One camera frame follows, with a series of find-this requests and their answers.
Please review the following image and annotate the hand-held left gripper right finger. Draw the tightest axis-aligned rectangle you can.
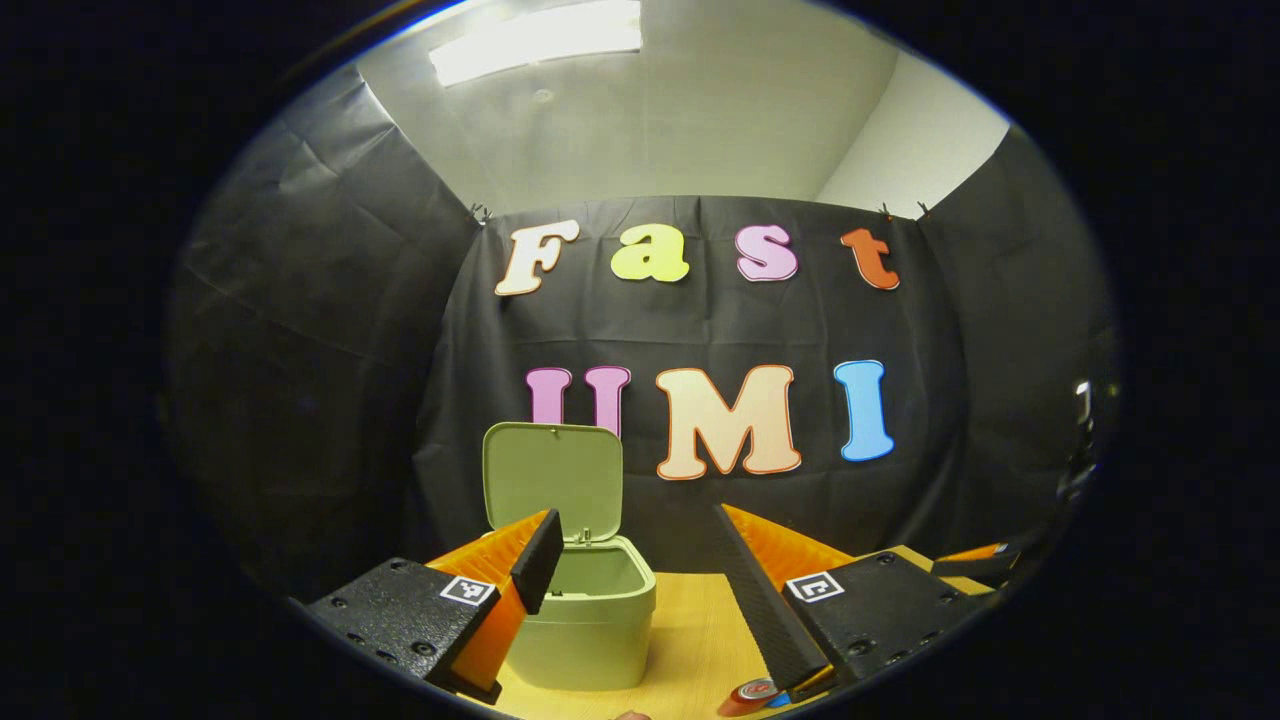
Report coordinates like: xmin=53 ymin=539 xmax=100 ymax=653
xmin=713 ymin=503 xmax=991 ymax=701

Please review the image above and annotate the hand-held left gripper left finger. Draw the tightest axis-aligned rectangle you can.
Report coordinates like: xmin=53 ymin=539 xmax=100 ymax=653
xmin=305 ymin=508 xmax=566 ymax=706

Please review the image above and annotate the green desktop garbage bin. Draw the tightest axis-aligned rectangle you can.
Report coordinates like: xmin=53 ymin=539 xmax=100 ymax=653
xmin=483 ymin=421 xmax=658 ymax=691

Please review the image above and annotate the red pop can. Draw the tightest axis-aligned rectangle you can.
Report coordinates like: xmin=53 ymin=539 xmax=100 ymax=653
xmin=717 ymin=678 xmax=783 ymax=719

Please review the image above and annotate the wooden desktop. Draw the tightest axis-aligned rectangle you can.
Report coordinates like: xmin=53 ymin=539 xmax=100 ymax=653
xmin=490 ymin=545 xmax=991 ymax=720

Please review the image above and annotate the black backdrop cloth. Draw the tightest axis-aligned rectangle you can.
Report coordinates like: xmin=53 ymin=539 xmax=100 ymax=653
xmin=165 ymin=65 xmax=1116 ymax=601

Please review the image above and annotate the rectangular ceiling light panel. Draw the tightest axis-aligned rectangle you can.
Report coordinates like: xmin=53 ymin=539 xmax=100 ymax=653
xmin=430 ymin=0 xmax=643 ymax=88

